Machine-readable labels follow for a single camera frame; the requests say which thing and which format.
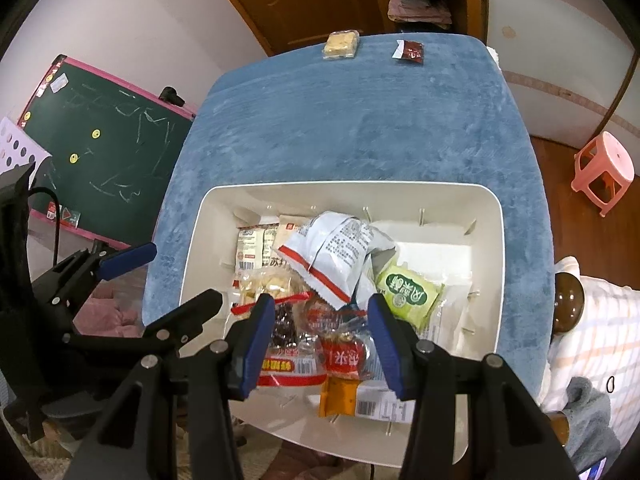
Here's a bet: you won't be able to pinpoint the brown wooden door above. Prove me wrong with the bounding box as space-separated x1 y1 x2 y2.
200 0 386 58

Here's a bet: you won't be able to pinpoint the white and orange packet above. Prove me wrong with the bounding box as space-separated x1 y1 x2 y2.
318 375 416 422

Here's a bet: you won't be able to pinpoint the pink cloth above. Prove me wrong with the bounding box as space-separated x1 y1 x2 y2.
75 285 147 339

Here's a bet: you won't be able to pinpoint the red printed snack packet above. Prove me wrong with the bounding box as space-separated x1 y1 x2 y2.
306 305 376 378

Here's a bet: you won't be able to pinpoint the plaid bed sheet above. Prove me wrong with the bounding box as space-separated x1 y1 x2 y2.
540 257 640 446

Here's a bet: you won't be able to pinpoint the brown round bedpost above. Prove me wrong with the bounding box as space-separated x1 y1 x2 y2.
552 272 584 334

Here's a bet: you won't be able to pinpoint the dark red sachet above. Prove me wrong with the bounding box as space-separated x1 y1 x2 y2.
392 39 426 65

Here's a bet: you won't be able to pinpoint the grey cloth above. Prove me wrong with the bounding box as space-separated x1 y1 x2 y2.
565 377 623 471

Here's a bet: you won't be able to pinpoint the red label clear packet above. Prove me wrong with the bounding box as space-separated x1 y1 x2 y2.
257 345 328 388

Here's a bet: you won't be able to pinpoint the curved brown pole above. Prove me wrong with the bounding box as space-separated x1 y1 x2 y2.
597 67 632 136

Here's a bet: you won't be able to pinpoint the white wardrobe pink stripes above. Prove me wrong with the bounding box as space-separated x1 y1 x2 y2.
485 0 640 142

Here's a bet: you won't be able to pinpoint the small white cracker packet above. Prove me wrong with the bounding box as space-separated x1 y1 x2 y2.
236 227 265 271

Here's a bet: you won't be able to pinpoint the white snack bag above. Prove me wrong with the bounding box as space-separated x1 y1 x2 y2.
277 211 397 307

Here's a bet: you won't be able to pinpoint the white perforated panel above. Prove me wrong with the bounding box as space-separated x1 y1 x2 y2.
0 117 53 176

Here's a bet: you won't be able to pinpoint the folded pink clothes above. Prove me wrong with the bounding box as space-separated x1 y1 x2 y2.
387 0 453 29

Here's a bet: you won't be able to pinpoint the white plastic bin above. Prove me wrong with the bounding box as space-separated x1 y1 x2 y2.
177 182 504 468

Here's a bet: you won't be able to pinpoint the green chalkboard pink frame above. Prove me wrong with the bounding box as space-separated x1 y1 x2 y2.
17 54 197 251

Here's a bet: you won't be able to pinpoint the blue plush table cover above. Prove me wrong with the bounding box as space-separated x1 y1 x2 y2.
141 32 556 401

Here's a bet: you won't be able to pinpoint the clear biscuit packet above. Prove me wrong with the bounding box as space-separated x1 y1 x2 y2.
232 266 311 311

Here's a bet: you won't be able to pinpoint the green snack packet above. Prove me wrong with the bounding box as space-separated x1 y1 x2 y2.
375 259 446 332

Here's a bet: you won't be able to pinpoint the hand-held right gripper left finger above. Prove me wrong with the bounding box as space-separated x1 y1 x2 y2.
62 293 276 480

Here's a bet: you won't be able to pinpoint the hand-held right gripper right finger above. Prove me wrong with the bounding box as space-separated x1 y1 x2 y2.
367 293 581 480

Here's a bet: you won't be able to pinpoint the yellow pastry packet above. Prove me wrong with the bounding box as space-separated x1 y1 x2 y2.
322 31 361 61

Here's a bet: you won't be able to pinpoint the pink plastic stool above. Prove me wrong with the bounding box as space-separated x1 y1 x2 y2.
572 131 636 217

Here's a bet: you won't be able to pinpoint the black cable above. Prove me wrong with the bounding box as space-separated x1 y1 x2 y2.
27 187 62 266

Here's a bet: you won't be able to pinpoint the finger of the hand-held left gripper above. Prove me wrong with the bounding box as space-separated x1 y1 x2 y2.
65 288 224 357
31 240 157 307

